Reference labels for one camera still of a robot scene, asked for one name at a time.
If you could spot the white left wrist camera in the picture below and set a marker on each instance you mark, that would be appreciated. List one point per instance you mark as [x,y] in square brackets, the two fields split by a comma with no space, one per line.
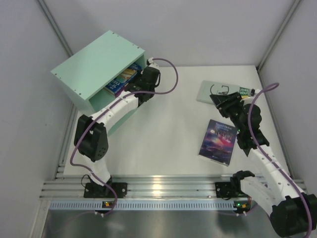
[151,63]

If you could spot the mint green shelf cabinet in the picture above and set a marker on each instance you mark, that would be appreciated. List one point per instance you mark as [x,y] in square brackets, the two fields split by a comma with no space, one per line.
[84,75]

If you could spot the pale green book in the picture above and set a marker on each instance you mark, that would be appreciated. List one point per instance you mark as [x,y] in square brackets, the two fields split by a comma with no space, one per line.
[210,87]

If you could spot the blue 91-Storey Treehouse book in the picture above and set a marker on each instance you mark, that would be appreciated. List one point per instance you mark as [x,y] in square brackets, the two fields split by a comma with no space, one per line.
[123,78]

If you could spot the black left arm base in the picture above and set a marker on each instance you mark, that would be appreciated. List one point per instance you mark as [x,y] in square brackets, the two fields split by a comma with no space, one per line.
[93,190]

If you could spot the perforated grey cable duct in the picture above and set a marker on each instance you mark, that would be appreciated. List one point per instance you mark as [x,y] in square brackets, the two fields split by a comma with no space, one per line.
[152,205]

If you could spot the purple 117-Storey Treehouse book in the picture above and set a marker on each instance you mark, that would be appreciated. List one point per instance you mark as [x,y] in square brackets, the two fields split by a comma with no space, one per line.
[120,91]

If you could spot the green Storey Treehouse book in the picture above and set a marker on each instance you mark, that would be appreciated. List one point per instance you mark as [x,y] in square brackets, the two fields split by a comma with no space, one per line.
[243,89]

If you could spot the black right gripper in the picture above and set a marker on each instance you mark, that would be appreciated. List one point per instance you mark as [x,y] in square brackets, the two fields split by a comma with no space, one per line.
[227,102]

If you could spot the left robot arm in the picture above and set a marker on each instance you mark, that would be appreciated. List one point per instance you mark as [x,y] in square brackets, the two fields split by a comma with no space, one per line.
[91,134]

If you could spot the dark Robinson Crusoe book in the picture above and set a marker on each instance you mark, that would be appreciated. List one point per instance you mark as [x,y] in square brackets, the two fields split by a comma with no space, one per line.
[218,142]

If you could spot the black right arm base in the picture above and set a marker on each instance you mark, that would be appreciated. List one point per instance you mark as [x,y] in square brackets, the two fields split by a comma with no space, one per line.
[226,191]

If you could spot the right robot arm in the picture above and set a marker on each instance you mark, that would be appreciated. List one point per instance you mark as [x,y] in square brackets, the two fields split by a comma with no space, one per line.
[291,211]

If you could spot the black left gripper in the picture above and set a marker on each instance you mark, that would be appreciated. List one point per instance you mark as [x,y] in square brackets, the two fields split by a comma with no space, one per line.
[135,87]

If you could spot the aluminium mounting rail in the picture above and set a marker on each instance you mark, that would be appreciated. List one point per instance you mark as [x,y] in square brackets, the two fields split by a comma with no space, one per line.
[200,187]

